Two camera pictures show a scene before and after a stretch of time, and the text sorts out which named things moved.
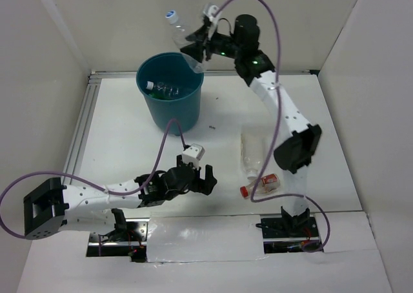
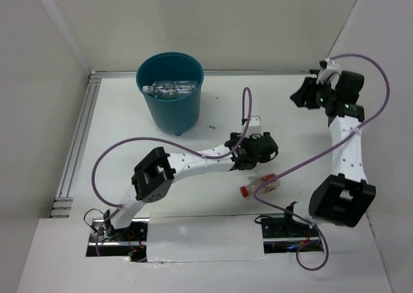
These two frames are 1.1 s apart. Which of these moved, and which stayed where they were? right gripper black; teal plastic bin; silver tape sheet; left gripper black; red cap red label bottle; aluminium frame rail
Moved: right gripper black; left gripper black
Stayed: teal plastic bin; red cap red label bottle; aluminium frame rail; silver tape sheet
